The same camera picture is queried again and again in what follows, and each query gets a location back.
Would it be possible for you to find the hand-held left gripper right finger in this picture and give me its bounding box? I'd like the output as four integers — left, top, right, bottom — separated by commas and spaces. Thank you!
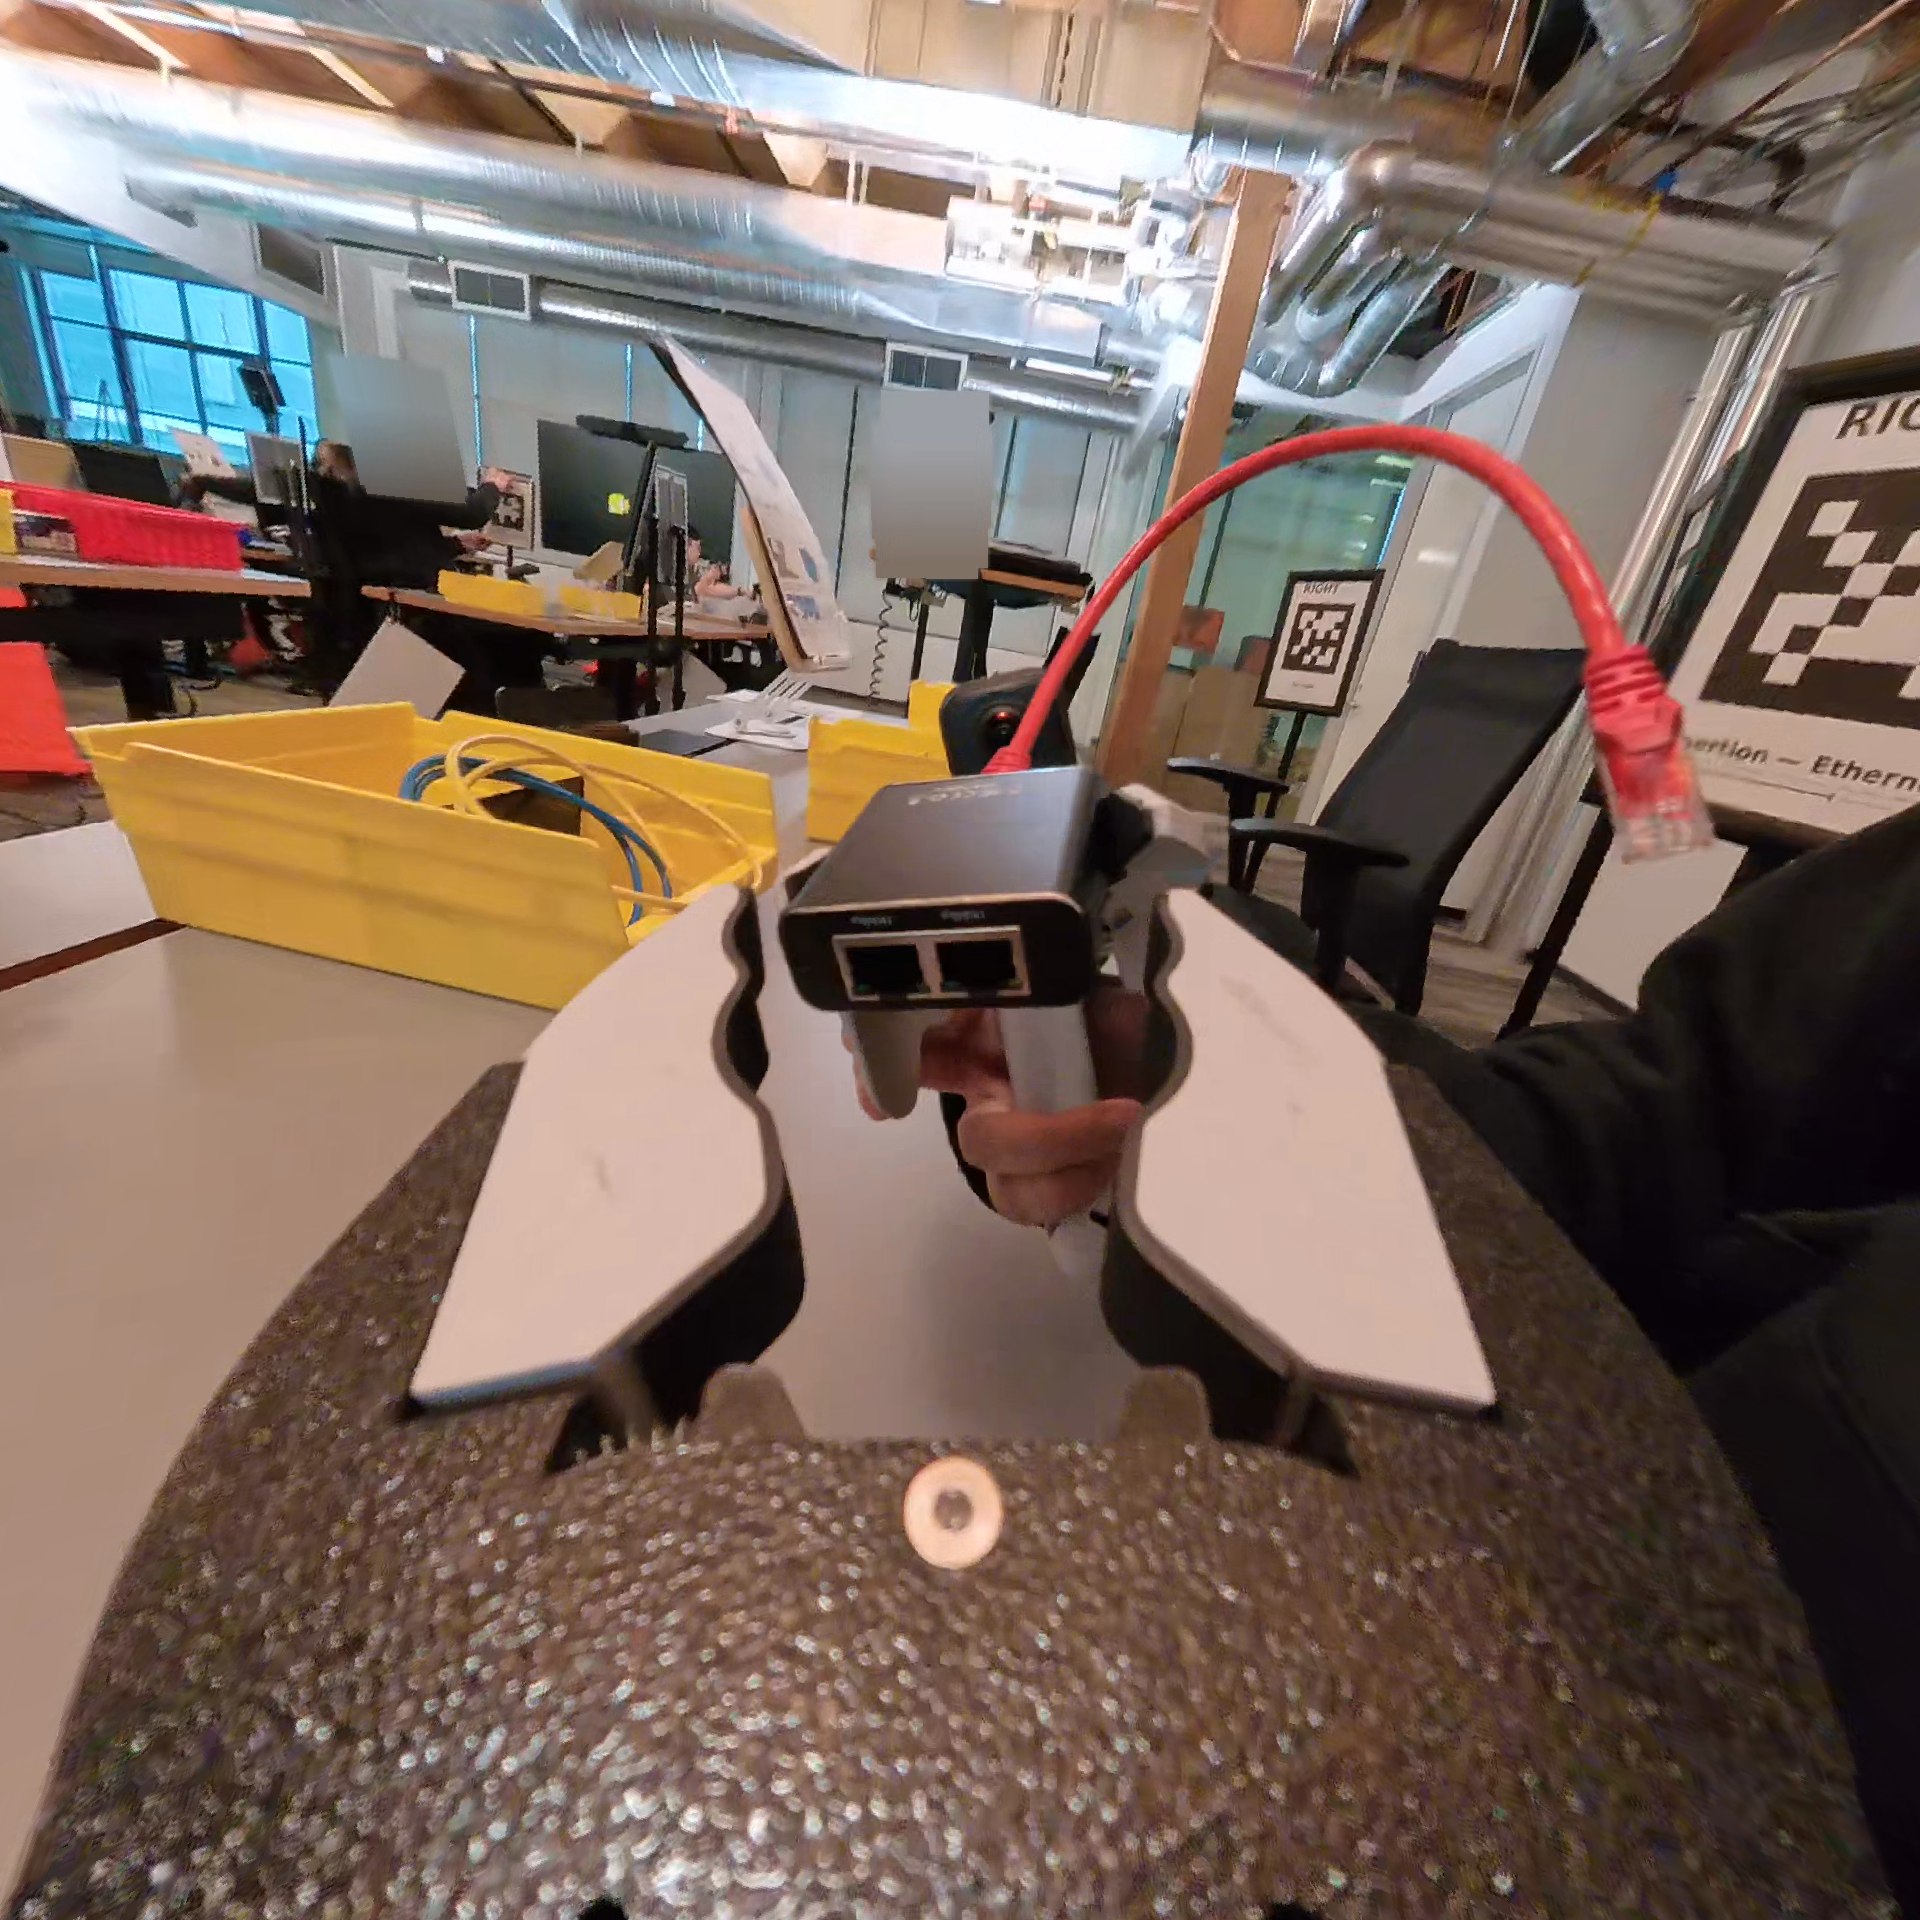
1101, 886, 1498, 1419

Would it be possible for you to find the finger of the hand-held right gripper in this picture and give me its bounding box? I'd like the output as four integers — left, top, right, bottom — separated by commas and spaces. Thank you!
1105, 780, 1208, 975

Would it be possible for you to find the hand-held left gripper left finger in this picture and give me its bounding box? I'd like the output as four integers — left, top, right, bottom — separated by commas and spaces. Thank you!
406, 884, 805, 1419

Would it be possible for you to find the black network splitter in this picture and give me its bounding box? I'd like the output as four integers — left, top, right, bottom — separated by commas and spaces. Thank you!
777, 765, 1116, 1020

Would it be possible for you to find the yellow ethernet cable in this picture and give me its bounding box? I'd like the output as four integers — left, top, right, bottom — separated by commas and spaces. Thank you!
441, 731, 767, 902

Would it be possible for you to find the blue ethernet cable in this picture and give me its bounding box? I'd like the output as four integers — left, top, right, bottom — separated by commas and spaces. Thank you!
401, 750, 677, 917

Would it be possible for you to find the red ethernet cable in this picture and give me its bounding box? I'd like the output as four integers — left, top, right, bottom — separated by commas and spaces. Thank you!
983, 422, 1713, 863

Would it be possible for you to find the person's right forearm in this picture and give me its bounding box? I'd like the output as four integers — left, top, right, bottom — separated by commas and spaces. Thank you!
1351, 809, 1920, 1382

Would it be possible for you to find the silver duct elbow cluster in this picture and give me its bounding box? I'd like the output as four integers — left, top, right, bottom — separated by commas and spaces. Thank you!
1199, 90, 1840, 399

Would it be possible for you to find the black standing desk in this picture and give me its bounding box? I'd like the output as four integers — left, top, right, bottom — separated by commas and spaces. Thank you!
983, 546, 1095, 707

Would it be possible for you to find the person's right hand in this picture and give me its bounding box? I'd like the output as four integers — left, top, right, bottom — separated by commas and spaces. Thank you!
919, 987, 1153, 1230

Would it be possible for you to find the large yellow plastic bin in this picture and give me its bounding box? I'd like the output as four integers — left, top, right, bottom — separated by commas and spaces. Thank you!
807, 681, 962, 841

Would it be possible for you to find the small checkered marker sign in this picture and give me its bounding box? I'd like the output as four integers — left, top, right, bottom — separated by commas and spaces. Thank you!
1253, 569, 1385, 721

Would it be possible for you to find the black office chair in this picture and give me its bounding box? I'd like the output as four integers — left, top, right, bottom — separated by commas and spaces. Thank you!
1167, 637, 1594, 1037

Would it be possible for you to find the wooden document stand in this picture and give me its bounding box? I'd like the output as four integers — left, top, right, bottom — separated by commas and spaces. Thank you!
660, 335, 854, 746

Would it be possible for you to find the large black screen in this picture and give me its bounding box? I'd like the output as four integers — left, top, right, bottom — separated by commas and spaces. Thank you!
536, 420, 741, 565

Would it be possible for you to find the person's black hoodie torso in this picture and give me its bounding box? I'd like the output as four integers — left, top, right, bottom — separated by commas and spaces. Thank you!
1686, 1289, 1920, 1920

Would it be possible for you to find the framed checkered marker poster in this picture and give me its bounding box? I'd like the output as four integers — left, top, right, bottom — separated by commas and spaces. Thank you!
1649, 348, 1920, 841

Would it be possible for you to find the orange cone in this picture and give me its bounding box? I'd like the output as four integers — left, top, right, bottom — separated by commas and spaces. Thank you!
0, 643, 92, 785

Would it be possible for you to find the red plastic bin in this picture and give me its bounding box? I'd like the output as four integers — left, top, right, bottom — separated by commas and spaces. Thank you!
0, 482, 245, 572

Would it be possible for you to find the wooden support post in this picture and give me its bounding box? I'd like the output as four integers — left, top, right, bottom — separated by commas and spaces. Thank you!
1101, 167, 1295, 782

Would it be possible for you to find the silver air duct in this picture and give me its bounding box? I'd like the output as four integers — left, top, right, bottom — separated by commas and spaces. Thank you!
128, 158, 969, 290
525, 277, 1157, 429

